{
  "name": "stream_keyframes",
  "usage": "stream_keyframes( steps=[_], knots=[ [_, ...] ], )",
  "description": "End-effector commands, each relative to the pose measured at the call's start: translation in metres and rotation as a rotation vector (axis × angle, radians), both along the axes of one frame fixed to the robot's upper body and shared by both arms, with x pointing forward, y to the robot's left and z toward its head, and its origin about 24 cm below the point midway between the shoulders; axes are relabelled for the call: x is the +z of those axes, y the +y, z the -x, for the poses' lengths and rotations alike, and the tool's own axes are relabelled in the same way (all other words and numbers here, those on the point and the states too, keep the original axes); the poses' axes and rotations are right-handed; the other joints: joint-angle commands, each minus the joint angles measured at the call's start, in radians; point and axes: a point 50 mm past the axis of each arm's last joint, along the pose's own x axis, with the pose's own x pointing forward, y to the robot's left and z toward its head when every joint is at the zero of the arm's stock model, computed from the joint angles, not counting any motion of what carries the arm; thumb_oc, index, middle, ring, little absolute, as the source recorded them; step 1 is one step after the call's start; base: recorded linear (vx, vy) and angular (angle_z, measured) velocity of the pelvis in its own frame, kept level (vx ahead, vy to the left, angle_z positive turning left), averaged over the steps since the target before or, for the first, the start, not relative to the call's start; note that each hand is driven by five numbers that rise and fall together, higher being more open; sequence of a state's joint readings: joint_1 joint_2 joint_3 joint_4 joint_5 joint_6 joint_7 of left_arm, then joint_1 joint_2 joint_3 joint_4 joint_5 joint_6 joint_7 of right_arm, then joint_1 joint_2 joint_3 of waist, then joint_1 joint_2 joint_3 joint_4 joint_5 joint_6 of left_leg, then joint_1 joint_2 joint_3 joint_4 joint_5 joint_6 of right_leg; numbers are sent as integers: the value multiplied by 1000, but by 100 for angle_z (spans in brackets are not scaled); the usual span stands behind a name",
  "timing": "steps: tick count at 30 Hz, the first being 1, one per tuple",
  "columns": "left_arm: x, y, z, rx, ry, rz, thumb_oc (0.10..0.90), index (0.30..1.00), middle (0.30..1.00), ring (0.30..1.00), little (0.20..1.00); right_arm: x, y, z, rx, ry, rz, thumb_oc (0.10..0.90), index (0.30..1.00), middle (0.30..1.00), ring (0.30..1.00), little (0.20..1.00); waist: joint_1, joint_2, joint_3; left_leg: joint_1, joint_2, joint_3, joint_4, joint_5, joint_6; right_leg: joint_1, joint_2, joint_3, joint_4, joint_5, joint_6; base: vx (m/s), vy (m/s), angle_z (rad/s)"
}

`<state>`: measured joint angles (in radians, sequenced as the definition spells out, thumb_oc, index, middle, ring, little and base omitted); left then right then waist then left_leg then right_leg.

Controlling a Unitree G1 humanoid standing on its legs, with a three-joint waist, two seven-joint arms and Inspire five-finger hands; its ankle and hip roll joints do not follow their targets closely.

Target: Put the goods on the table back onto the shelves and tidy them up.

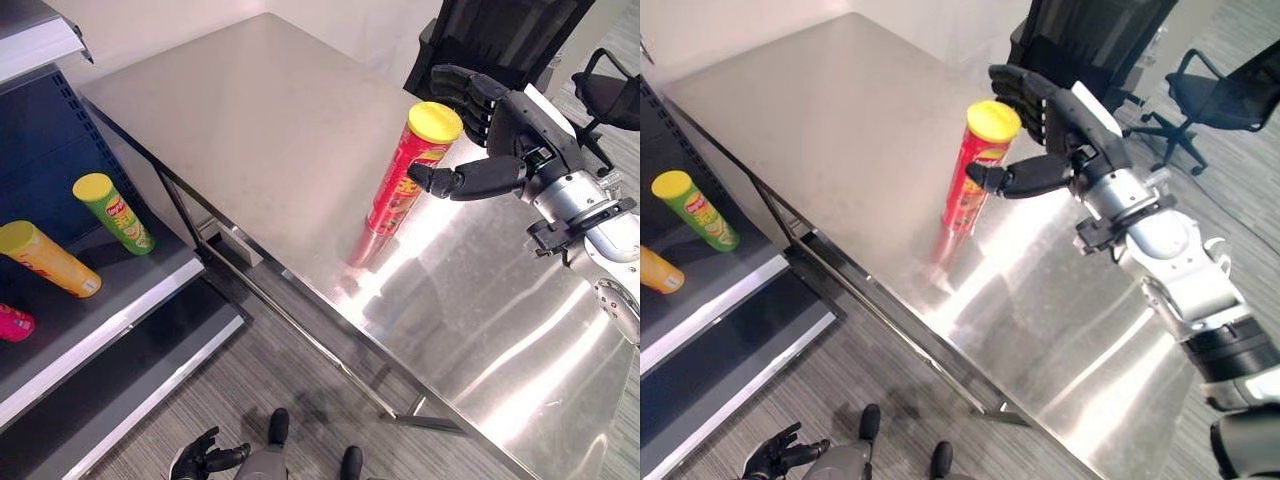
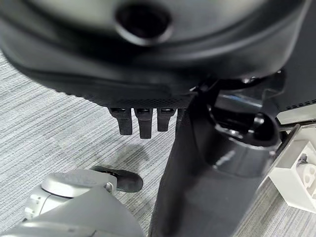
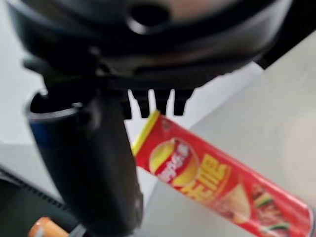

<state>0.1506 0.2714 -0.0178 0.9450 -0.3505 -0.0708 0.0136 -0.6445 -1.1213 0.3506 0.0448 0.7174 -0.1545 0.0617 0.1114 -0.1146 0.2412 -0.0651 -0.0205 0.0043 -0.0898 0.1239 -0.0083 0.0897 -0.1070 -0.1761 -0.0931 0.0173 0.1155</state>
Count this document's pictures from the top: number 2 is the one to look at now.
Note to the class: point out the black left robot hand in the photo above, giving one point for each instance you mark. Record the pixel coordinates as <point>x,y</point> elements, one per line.
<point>158,61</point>

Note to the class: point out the white power strip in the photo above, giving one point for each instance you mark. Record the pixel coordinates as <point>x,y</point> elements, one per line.
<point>306,170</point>

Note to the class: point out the silver robot leg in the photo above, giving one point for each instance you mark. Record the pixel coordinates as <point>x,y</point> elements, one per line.
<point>66,205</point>

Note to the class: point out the white table frame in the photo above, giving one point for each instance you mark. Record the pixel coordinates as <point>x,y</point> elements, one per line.
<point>291,158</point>

